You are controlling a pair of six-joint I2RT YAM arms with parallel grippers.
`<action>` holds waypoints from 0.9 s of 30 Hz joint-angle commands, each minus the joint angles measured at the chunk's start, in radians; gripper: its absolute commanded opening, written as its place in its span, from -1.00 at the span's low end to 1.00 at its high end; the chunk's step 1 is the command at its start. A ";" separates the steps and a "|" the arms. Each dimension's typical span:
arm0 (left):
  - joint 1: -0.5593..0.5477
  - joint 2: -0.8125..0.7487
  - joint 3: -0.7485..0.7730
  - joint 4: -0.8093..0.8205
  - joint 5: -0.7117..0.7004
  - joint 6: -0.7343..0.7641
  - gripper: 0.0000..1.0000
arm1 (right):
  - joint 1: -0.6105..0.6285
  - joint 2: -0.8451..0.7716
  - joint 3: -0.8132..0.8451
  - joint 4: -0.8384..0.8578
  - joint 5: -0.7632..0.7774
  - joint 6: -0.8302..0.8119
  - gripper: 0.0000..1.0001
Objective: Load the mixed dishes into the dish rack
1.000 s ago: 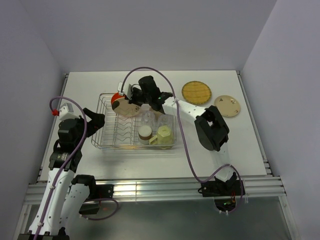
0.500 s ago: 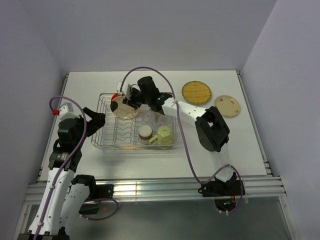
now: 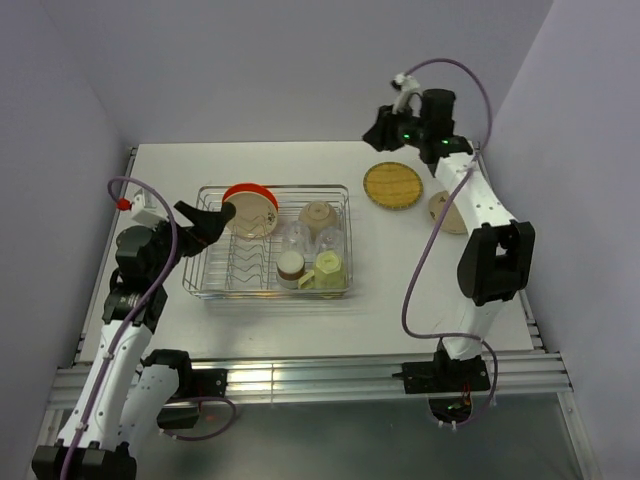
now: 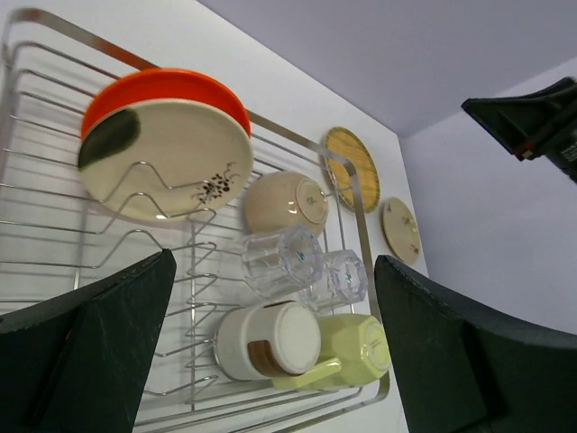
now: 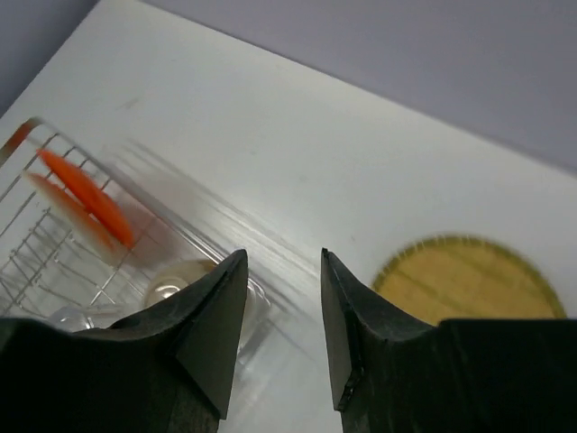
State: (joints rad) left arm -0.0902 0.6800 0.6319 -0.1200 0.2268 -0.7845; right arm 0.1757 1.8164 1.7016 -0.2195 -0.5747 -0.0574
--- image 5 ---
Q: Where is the beige ceramic bowl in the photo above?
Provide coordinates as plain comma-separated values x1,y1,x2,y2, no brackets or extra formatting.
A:
143,259,256,351

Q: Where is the wire dish rack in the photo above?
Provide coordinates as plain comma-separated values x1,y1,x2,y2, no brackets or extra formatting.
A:
0,115,316,366

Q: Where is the orange plastic plate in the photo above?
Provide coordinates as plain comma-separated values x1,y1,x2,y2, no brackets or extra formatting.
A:
37,149,134,247

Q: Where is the yellow woven-pattern plate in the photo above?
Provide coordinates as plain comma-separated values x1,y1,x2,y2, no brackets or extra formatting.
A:
371,234,567,325

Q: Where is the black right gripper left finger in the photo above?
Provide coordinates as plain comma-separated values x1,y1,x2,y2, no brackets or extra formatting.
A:
1,250,248,432

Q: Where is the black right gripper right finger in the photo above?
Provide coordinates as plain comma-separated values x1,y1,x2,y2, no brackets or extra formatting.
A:
321,250,576,432

